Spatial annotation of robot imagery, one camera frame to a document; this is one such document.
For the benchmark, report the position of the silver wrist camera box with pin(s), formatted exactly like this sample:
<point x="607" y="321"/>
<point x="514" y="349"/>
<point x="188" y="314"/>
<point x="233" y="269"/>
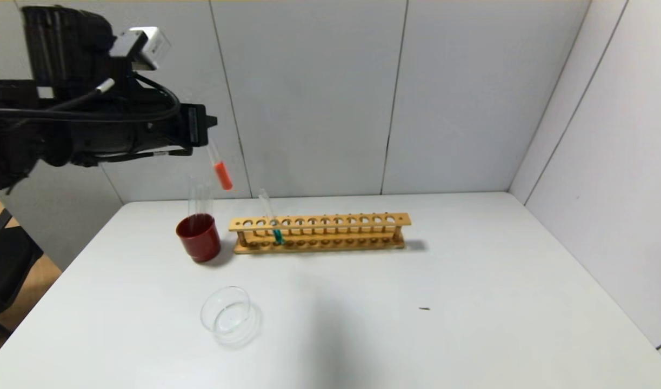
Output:
<point x="146" y="46"/>

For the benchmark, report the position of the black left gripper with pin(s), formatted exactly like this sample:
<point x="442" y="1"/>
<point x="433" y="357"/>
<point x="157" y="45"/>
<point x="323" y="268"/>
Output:
<point x="194" y="125"/>

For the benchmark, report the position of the clear glass petri dish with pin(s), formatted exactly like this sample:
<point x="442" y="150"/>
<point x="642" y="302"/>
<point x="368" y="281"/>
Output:
<point x="230" y="319"/>

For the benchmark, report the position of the black chair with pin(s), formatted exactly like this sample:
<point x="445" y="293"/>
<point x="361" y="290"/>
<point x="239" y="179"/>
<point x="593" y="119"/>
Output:
<point x="6" y="265"/>

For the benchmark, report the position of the test tube with blue pigment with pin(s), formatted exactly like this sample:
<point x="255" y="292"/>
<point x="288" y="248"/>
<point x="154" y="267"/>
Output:
<point x="278" y="236"/>

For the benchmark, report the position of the wooden test tube rack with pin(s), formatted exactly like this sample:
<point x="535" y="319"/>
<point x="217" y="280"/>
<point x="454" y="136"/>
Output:
<point x="319" y="221"/>

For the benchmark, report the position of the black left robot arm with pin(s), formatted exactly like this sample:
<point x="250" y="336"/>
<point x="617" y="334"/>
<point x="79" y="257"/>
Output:
<point x="65" y="48"/>

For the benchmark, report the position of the dark red cup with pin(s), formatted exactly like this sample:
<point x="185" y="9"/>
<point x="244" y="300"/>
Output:
<point x="199" y="243"/>

